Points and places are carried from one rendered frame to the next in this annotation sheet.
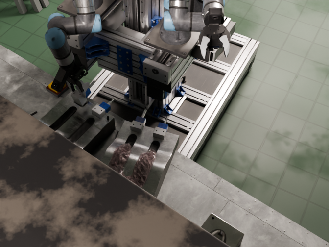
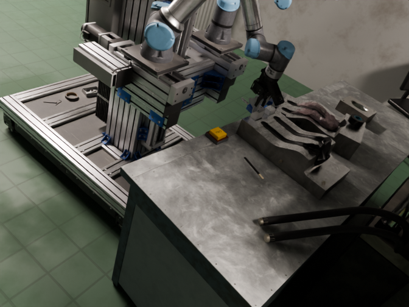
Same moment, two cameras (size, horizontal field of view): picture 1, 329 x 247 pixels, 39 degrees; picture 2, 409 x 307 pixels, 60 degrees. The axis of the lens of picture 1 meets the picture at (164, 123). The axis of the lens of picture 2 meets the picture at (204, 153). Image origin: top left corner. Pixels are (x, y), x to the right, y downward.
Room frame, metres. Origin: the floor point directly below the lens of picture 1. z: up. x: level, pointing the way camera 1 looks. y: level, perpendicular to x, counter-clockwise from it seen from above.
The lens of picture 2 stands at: (1.62, 1.88, 1.75)
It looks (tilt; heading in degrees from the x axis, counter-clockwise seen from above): 38 degrees down; 268
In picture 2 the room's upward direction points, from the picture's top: 20 degrees clockwise
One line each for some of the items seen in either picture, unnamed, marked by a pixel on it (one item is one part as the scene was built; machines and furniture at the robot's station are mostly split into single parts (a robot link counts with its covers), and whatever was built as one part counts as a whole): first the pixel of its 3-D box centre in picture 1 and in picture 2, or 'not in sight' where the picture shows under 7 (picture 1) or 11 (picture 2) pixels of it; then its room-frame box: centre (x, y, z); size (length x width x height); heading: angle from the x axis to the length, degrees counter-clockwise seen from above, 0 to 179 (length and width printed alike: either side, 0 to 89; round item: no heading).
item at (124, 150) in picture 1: (129, 165); (318, 112); (1.05, 0.14, 0.90); 0.26 x 0.18 x 0.08; 162
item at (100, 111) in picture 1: (105, 107); (261, 107); (1.37, 0.27, 0.89); 0.13 x 0.05 x 0.05; 145
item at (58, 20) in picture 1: (61, 26); (258, 48); (1.50, 0.44, 1.23); 0.11 x 0.11 x 0.08; 11
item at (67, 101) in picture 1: (54, 142); (295, 145); (1.18, 0.47, 0.87); 0.50 x 0.26 x 0.14; 145
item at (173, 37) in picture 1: (175, 26); (219, 30); (1.70, -0.04, 1.09); 0.15 x 0.15 x 0.10
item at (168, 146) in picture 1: (131, 172); (315, 119); (1.04, 0.13, 0.85); 0.50 x 0.26 x 0.11; 162
